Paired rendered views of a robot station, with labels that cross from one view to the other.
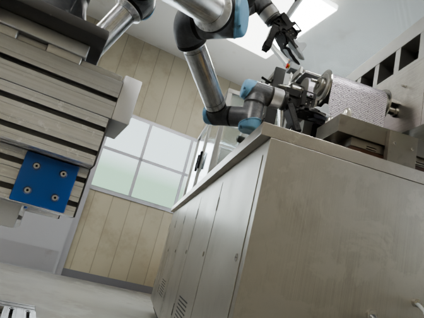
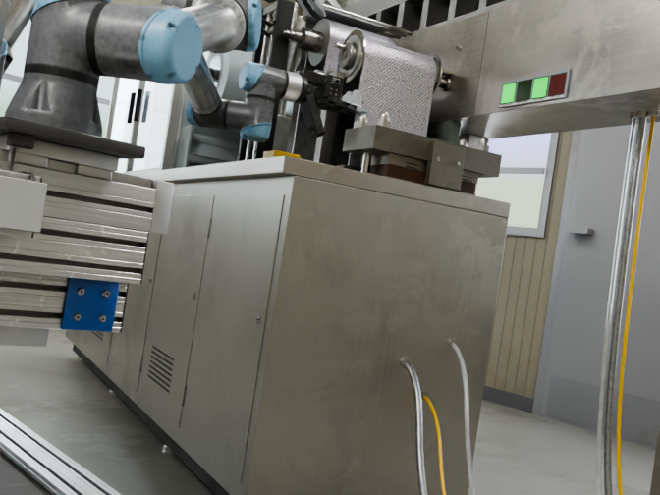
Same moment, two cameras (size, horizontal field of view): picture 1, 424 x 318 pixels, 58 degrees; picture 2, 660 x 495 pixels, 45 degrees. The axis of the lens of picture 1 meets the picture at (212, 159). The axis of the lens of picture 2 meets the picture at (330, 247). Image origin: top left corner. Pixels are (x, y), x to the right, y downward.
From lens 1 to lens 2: 0.82 m
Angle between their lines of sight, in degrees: 24
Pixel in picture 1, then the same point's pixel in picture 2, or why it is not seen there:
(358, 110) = (399, 92)
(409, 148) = (455, 163)
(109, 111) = (147, 224)
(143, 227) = not seen: hidden behind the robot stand
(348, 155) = (385, 186)
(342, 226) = (376, 271)
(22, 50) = (57, 181)
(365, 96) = (407, 72)
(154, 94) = not seen: outside the picture
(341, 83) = (376, 55)
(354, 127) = (392, 141)
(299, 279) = (331, 337)
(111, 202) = not seen: outside the picture
